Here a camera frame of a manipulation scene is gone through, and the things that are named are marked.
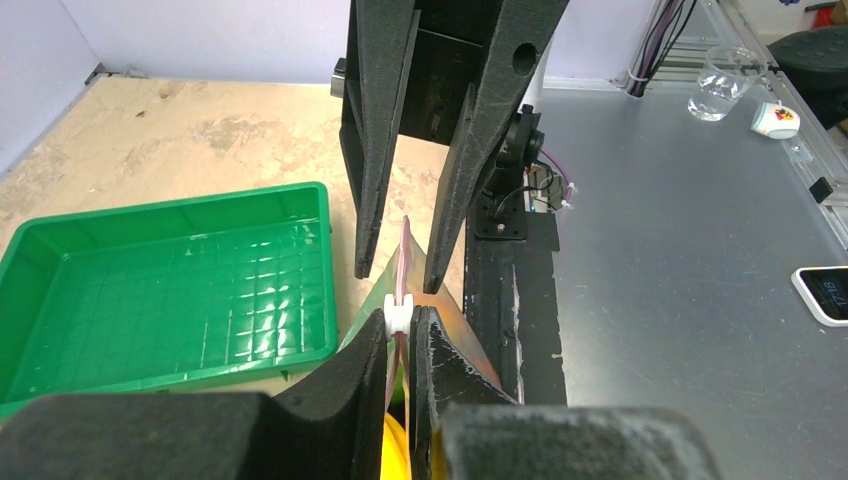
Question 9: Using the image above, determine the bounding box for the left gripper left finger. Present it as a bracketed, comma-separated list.
[1, 311, 387, 479]

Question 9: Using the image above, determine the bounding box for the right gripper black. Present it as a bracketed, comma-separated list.
[339, 0, 568, 294]

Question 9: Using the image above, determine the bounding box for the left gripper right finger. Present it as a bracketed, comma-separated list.
[409, 306, 721, 479]

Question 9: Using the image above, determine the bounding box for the yellow bell pepper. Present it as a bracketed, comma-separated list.
[380, 413, 450, 480]

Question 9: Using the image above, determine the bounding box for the clear zip top bag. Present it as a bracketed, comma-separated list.
[339, 220, 513, 479]

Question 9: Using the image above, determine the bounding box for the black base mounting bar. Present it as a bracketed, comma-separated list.
[463, 213, 567, 405]

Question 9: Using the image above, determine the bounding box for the green plastic tray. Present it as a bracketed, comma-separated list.
[1, 182, 338, 418]

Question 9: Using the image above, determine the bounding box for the clear glass beaker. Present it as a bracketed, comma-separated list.
[687, 46, 768, 122]

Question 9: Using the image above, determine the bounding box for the small white printed cup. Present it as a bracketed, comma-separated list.
[750, 102, 801, 140]

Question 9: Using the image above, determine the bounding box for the white smartphone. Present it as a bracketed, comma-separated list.
[791, 265, 847, 328]

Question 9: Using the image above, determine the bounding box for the bundle of cables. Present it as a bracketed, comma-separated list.
[625, 0, 700, 99]

